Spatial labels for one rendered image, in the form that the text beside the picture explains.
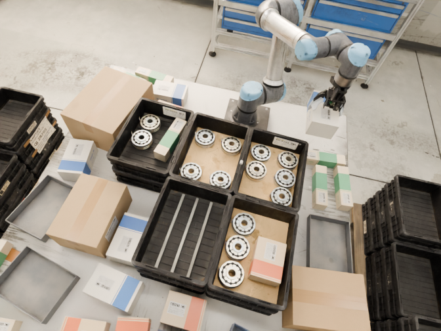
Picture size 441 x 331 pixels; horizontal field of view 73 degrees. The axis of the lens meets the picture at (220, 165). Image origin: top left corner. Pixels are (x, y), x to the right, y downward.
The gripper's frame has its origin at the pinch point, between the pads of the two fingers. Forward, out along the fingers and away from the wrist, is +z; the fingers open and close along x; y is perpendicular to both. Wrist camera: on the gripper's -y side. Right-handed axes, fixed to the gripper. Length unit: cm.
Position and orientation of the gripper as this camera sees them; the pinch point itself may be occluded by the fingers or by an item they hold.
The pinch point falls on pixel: (323, 111)
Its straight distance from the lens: 146.4
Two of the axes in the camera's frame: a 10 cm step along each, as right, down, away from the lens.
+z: -0.9, 5.2, 8.5
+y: -2.1, 8.2, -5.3
